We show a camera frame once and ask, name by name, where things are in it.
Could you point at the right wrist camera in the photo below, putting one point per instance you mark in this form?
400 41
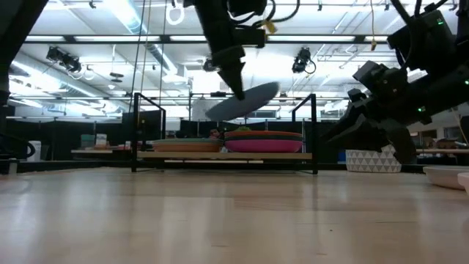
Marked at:
366 72

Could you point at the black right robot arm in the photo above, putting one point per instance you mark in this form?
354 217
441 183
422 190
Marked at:
428 40

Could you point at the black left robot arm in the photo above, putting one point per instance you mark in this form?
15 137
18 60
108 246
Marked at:
210 14

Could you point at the white geometric plant pot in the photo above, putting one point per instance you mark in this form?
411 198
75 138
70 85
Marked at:
370 161

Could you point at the dark green plate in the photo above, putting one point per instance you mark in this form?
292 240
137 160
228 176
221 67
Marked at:
264 138

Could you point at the blue plate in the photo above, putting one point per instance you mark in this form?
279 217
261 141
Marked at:
256 97

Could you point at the black aluminium rig frame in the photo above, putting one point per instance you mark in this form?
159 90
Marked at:
73 165

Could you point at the pink plate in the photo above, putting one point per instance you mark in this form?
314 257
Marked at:
264 146

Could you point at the wooden-topped workbench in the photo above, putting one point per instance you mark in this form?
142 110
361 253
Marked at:
439 150

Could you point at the black ceiling spotlight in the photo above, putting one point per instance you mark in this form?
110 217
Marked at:
64 58
302 60

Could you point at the white bin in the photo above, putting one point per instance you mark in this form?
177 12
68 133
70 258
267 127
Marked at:
34 151

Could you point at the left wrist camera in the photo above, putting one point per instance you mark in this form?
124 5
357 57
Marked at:
251 38

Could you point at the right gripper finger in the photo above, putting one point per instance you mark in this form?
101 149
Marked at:
344 126
403 143

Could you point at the dark orange plate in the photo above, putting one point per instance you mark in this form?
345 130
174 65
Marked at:
264 133

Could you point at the peach plate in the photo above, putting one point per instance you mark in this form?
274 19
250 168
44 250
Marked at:
464 182

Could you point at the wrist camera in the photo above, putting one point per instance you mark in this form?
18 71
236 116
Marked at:
366 72
251 38

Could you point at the person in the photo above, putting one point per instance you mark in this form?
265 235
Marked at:
214 133

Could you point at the white plate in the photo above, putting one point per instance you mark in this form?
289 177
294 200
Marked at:
443 177

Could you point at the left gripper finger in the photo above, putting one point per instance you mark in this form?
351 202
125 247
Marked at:
234 78

